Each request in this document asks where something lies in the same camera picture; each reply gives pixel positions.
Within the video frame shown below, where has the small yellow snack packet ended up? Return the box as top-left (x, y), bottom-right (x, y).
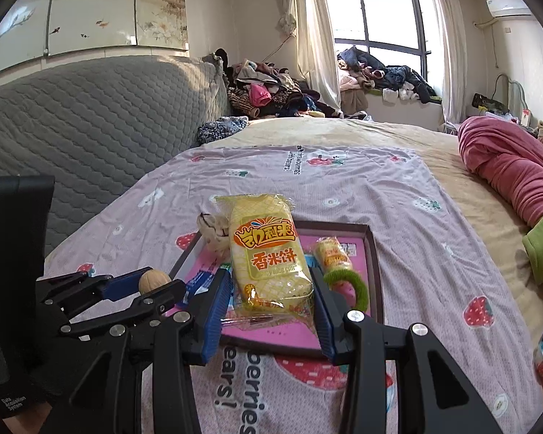
top-left (311, 235), bottom-right (354, 274)

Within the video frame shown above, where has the pink quilt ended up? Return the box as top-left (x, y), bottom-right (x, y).
top-left (457, 116), bottom-right (543, 229)

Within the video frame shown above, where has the white curtain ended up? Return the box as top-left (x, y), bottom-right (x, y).
top-left (274, 0), bottom-right (342, 109)
top-left (430, 0), bottom-right (467, 125)

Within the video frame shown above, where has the white dressing table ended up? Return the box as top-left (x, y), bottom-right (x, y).
top-left (468, 75), bottom-right (539, 129)

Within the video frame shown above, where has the pink strawberry printed blanket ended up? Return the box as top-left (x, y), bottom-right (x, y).
top-left (43, 145), bottom-right (543, 434)

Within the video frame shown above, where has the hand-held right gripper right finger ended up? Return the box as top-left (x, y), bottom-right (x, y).
top-left (308, 267), bottom-right (503, 434)

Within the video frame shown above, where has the yellow rice cracker packet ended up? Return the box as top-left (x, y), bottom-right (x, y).
top-left (215, 193), bottom-right (320, 331)

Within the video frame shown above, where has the walnut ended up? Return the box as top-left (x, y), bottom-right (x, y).
top-left (138, 269), bottom-right (172, 294)

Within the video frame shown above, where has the white air conditioner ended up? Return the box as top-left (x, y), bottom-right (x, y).
top-left (486, 0), bottom-right (532, 20)

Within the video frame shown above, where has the brown tray with pink print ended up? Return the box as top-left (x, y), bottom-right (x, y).
top-left (169, 221), bottom-right (385, 359)

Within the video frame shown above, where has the dark blue patterned cloth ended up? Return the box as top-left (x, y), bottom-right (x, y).
top-left (196, 116), bottom-right (249, 144)

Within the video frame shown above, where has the pile of clothes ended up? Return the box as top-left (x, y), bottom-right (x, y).
top-left (202, 48), bottom-right (342, 120)

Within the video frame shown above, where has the window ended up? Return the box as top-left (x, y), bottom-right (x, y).
top-left (321, 0), bottom-right (437, 100)

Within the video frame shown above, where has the grey quilted headboard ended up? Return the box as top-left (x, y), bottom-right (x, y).
top-left (0, 56), bottom-right (231, 299)

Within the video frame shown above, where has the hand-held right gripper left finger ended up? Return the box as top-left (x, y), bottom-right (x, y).
top-left (41, 268), bottom-right (235, 434)

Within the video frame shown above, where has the green fuzzy ring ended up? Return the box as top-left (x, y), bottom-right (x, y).
top-left (322, 269), bottom-right (368, 312)

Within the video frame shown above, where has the beige bed sheet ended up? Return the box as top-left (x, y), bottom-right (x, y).
top-left (45, 118), bottom-right (543, 326)

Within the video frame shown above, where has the clothes pile on windowsill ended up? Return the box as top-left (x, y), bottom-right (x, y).
top-left (337, 46), bottom-right (439, 104)

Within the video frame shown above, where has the blue snack packet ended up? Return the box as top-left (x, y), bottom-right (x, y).
top-left (185, 264), bottom-right (231, 301)

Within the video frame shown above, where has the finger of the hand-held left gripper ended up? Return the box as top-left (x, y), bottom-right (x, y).
top-left (35, 268), bottom-right (151, 310)
top-left (59, 279), bottom-right (188, 340)

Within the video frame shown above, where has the small beige plush toy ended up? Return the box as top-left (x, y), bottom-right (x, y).
top-left (197, 212), bottom-right (231, 253)

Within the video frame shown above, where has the floral wall painting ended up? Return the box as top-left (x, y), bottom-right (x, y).
top-left (0, 0), bottom-right (191, 80)

